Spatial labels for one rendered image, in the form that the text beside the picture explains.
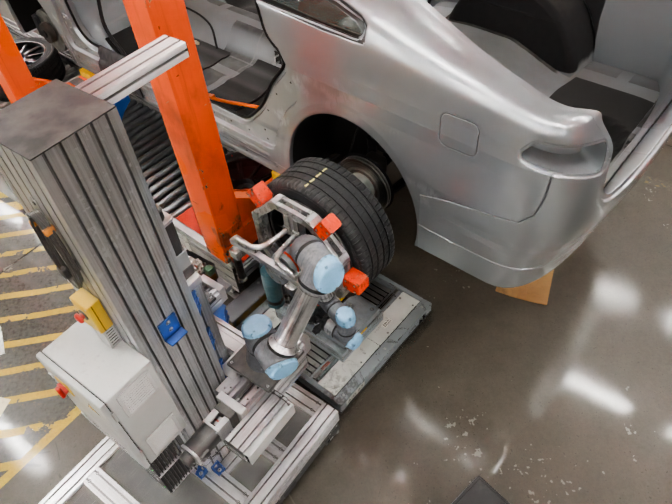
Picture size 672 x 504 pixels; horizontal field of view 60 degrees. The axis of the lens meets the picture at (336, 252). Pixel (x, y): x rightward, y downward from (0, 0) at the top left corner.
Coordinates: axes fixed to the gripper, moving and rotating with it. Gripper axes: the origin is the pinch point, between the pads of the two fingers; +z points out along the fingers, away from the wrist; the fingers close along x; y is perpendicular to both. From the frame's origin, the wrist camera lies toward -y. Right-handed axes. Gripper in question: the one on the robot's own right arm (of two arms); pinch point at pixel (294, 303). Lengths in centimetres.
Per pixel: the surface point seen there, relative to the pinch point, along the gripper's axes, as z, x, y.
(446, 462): -74, -14, -83
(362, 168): 21, -75, 13
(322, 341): 11, -22, -66
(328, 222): -2.8, -23.2, 32.0
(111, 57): 221, -67, 14
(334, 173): 13, -46, 34
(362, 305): 6, -51, -61
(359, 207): -4.2, -41.3, 27.2
